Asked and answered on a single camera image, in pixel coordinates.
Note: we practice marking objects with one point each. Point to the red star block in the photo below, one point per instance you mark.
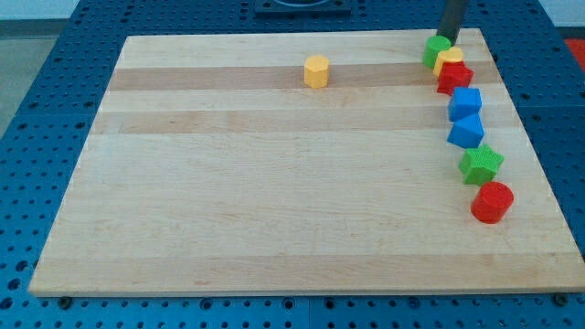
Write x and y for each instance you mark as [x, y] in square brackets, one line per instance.
[453, 75]

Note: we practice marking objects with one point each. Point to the green star block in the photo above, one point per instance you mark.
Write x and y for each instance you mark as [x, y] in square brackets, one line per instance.
[480, 165]

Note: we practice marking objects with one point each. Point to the blue cube block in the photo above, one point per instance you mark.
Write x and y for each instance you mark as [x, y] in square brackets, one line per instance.
[464, 102]

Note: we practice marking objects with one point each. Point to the yellow heart block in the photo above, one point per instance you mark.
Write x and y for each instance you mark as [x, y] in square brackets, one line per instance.
[451, 55]

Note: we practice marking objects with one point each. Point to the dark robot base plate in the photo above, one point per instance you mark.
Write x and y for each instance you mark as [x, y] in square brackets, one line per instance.
[277, 7]

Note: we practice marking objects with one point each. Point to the red cylinder block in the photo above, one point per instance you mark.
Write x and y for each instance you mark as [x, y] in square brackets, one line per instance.
[492, 202]

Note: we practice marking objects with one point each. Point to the green cylinder block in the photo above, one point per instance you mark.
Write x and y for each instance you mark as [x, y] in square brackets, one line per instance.
[434, 45]

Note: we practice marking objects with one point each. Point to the yellow hexagon block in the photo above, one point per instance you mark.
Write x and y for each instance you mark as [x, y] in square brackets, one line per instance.
[316, 72]

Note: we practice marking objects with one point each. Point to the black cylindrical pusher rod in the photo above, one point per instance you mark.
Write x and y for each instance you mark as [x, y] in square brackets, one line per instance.
[451, 19]

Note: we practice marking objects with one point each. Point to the light wooden board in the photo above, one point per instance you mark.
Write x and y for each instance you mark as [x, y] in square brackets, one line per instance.
[212, 169]

